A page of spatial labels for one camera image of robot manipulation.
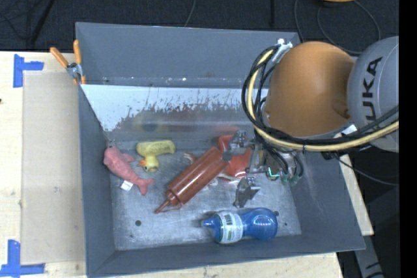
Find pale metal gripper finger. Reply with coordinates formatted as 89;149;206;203
233;174;262;209
221;130;255;163

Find red plastic toy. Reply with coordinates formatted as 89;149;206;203
213;134;253;178

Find blue plastic bottle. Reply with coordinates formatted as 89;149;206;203
199;206;279;245

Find red-brown squeeze bottle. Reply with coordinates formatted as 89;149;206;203
154;146;231;214

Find yellow toy duck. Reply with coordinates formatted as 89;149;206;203
136;139;177;174

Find grey metal bin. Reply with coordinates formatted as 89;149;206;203
74;21;367;278

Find pink toy whale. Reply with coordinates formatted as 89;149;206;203
103;146;155;196

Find pale flat board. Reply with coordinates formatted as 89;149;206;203
20;70;87;266

